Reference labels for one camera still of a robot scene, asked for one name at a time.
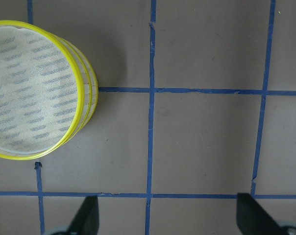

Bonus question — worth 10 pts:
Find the yellow steamer layer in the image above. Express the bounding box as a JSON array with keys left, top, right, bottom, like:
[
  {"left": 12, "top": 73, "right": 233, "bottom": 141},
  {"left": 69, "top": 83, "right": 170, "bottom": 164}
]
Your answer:
[
  {"left": 0, "top": 20, "right": 88, "bottom": 160},
  {"left": 51, "top": 34, "right": 99, "bottom": 147}
]

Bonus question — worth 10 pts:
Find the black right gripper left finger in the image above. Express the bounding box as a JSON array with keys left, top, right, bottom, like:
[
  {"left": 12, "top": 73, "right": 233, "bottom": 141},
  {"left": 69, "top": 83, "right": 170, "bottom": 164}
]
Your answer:
[{"left": 71, "top": 196, "right": 99, "bottom": 235}]

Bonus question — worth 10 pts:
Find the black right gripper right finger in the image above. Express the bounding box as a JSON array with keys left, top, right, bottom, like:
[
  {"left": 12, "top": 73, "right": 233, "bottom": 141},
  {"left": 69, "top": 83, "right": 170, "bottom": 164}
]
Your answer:
[{"left": 237, "top": 193, "right": 285, "bottom": 235}]

